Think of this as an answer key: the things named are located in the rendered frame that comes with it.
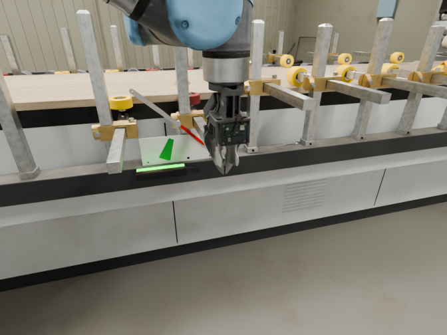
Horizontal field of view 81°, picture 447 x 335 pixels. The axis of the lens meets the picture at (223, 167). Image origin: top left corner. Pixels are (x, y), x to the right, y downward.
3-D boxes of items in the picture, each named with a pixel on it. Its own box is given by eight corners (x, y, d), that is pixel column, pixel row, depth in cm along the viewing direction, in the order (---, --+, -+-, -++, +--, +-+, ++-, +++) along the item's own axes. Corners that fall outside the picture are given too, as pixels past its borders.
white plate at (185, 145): (215, 157, 98) (215, 131, 93) (142, 166, 91) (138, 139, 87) (215, 157, 98) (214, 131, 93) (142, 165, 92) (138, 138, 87)
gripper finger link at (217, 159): (216, 185, 58) (215, 146, 54) (210, 173, 63) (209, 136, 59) (229, 183, 59) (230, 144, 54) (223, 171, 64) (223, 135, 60)
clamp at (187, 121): (211, 127, 92) (211, 112, 90) (173, 130, 89) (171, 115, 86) (208, 121, 97) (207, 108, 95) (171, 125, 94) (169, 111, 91)
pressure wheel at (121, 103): (140, 125, 101) (136, 95, 96) (125, 131, 94) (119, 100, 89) (125, 122, 104) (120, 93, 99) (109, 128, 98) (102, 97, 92)
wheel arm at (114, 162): (123, 175, 64) (120, 159, 62) (108, 177, 63) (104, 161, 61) (130, 123, 101) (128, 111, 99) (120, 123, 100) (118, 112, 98)
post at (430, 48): (406, 141, 122) (446, 23, 100) (400, 142, 121) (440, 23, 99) (400, 139, 125) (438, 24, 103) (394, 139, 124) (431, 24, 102)
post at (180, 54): (193, 166, 98) (184, 17, 76) (183, 167, 97) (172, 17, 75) (191, 162, 101) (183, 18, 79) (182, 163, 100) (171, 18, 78)
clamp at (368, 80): (394, 87, 105) (398, 74, 103) (366, 88, 102) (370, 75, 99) (382, 84, 110) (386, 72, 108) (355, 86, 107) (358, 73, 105)
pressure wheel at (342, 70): (354, 62, 119) (339, 72, 119) (358, 77, 123) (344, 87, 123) (345, 60, 124) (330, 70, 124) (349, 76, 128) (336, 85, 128)
